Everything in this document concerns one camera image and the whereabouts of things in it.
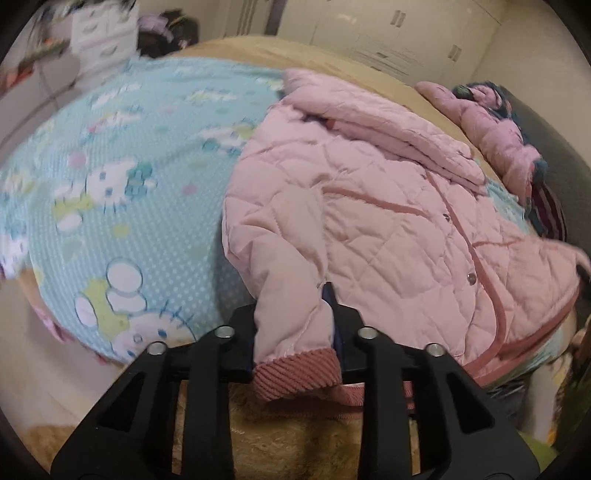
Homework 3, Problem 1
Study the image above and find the black bag on chair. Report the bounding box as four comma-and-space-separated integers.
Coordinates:
160, 9, 200, 49

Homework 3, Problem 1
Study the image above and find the white drawer chest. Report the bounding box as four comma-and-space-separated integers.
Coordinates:
70, 2, 139, 75

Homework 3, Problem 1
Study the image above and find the grey low cabinet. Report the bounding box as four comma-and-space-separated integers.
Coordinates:
1, 53, 81, 164

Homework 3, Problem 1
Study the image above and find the purple garment on chair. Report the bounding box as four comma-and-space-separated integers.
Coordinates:
137, 14, 173, 43

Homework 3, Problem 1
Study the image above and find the dark grey headboard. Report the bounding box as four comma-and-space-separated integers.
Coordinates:
501, 87, 590, 254

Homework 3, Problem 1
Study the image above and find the pink puffy coat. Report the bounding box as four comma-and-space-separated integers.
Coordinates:
415, 81, 547, 209

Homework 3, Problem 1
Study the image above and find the tan bed blanket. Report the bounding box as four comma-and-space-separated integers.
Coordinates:
27, 34, 578, 480

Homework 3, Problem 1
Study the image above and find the white bedroom door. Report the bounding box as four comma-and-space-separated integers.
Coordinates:
221, 0, 286, 37

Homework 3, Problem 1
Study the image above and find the striped dark pillow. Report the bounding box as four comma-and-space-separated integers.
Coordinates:
528, 182, 568, 241

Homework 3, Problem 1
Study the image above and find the blue Hello Kitty sheet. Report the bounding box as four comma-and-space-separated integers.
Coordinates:
1, 58, 286, 364

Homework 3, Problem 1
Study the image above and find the pink quilted jacket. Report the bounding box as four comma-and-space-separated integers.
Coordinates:
221, 69, 590, 406

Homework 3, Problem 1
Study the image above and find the white wardrobe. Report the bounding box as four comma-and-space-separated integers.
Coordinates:
277, 0, 508, 88

